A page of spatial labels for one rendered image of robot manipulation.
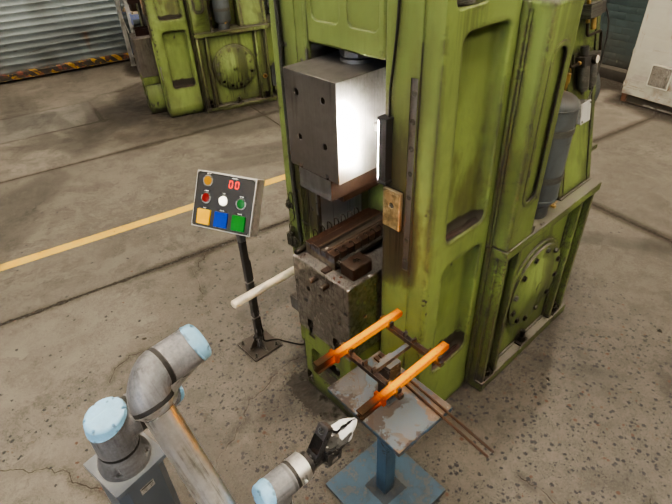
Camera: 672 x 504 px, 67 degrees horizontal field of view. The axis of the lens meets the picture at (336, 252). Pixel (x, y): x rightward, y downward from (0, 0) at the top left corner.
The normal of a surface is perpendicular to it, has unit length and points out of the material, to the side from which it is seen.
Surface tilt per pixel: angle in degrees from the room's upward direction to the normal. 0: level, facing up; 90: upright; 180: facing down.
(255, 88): 90
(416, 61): 90
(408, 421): 0
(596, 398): 0
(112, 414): 5
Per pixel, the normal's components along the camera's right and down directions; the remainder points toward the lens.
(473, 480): -0.04, -0.80
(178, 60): 0.44, 0.52
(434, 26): -0.74, 0.42
